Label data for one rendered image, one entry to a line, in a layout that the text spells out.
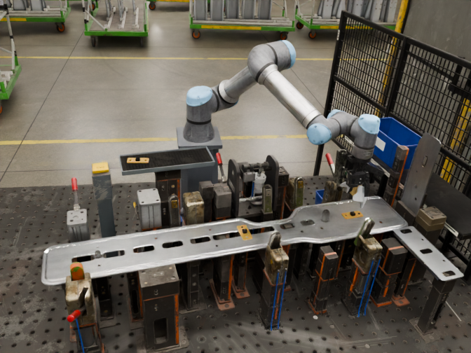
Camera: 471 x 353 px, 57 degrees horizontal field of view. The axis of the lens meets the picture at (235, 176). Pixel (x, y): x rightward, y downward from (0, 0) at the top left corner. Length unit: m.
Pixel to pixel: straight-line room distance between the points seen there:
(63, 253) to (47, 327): 0.32
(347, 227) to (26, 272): 1.33
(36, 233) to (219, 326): 1.00
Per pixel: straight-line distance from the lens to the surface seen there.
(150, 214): 1.65
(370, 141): 1.63
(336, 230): 1.74
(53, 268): 1.58
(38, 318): 1.86
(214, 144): 2.03
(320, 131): 1.53
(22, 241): 2.22
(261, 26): 8.27
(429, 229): 1.87
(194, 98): 1.98
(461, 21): 3.68
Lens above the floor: 2.04
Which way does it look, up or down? 31 degrees down
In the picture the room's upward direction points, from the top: 4 degrees clockwise
